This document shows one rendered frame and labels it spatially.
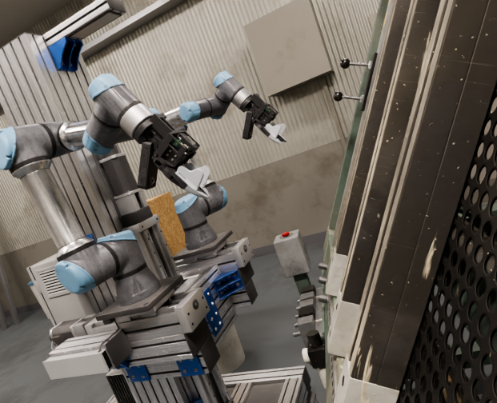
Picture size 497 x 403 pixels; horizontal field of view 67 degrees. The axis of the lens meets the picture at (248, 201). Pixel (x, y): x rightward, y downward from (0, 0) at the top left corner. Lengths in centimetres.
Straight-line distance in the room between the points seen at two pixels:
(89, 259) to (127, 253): 13
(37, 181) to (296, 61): 325
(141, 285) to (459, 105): 106
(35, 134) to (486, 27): 114
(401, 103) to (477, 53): 24
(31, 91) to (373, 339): 143
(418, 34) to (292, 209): 393
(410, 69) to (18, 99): 137
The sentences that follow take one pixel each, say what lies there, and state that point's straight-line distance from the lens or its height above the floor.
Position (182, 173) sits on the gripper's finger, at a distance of 84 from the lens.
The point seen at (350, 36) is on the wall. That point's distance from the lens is 436.
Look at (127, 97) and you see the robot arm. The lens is 90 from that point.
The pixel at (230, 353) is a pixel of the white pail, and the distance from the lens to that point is 273.
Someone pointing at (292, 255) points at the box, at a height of 85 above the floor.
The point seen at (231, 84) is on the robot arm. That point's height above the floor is 162.
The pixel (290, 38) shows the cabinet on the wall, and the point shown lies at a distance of 415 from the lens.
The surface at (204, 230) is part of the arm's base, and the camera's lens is 170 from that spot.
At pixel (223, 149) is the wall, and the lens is 470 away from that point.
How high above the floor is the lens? 139
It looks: 8 degrees down
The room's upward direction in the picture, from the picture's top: 20 degrees counter-clockwise
